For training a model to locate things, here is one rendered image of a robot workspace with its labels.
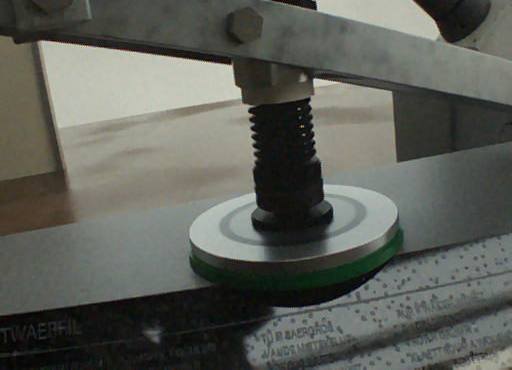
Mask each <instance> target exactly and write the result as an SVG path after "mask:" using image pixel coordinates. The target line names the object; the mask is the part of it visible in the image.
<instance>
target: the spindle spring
mask: <svg viewBox="0 0 512 370"><path fill-rule="evenodd" d="M310 102H311V97H309V98H307V99H304V98H303V99H300V100H297V101H295V102H292V103H285V104H281V105H276V106H271V107H261V105H249V106H253V107H249V109H248V112H249V114H252V116H249V121H250V122H251V123H254V124H252V125H251V126H250V127H249V128H250V130H251V131H254V133H253V134H252V135H251V138H252V139H253V140H254V142H253V144H252V146H253V147H254V149H256V150H255V151H254V156H255V157H257V158H256V159H255V160H254V163H255V165H258V166H260V167H265V168H276V167H283V166H293V165H296V164H299V163H302V162H304V161H308V160H310V159H311V158H312V157H313V156H315V155H316V153H317V149H316V148H315V147H314V146H315V144H316V141H315V140H314V139H313V137H314V136H315V134H314V132H313V131H312V128H313V127H314V124H313V123H312V118H313V117H312V113H310V112H311V111H312V106H311V104H309V103H310ZM297 108H301V109H299V110H297V111H294V112H288V113H283V114H279V115H273V116H263V115H264V114H272V113H278V112H287V111H290V110H294V109H297ZM297 117H302V118H299V119H298V120H294V121H292V122H283V123H279V124H273V125H264V126H263V123H271V122H278V121H287V120H291V119H294V118H297ZM298 126H300V128H298V129H296V130H293V131H286V132H281V133H275V134H265V135H264V132H274V131H285V130H289V129H293V128H296V127H298ZM301 126H304V127H301ZM303 134H305V135H304V136H303ZM295 136H301V137H298V138H295V139H293V140H288V141H279V142H272V143H266V141H278V140H283V139H288V138H292V137H295ZM299 145H302V146H299ZM293 146H299V147H297V148H293V149H290V150H286V151H272V150H280V149H285V148H290V147H293ZM267 151H272V152H267ZM307 151H308V152H307ZM302 153H303V155H301V156H296V155H298V154H302ZM288 156H295V157H292V158H288V159H283V160H277V161H268V159H277V158H283V157H288Z"/></svg>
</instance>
